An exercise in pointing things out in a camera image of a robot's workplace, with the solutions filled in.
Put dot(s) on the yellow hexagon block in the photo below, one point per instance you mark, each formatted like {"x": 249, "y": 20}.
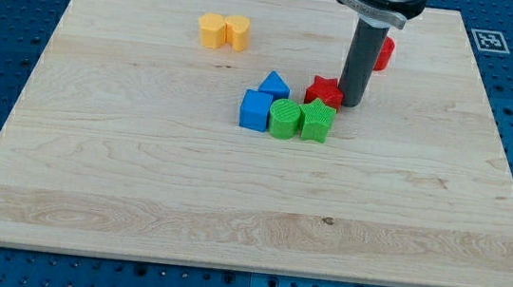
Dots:
{"x": 212, "y": 30}

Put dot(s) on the blue cube block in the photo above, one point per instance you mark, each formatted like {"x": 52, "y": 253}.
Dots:
{"x": 254, "y": 110}

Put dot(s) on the white fiducial marker tag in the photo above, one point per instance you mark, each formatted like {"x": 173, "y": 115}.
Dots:
{"x": 490, "y": 41}

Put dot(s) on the red circle block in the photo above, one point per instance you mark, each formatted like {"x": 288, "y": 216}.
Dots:
{"x": 386, "y": 51}

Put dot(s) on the blue triangle block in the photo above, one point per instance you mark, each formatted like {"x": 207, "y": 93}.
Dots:
{"x": 275, "y": 86}

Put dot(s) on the red star block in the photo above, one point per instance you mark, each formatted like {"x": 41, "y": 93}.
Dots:
{"x": 326, "y": 90}

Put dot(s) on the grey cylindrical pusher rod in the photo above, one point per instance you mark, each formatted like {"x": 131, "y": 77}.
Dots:
{"x": 363, "y": 53}

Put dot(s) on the green circle block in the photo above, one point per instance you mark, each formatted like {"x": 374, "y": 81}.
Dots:
{"x": 284, "y": 118}

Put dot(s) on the yellow heart block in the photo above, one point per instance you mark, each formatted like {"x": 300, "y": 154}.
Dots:
{"x": 237, "y": 31}

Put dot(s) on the green star block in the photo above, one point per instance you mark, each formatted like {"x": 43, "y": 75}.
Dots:
{"x": 316, "y": 120}

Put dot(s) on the wooden board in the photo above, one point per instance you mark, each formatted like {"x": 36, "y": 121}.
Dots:
{"x": 125, "y": 143}

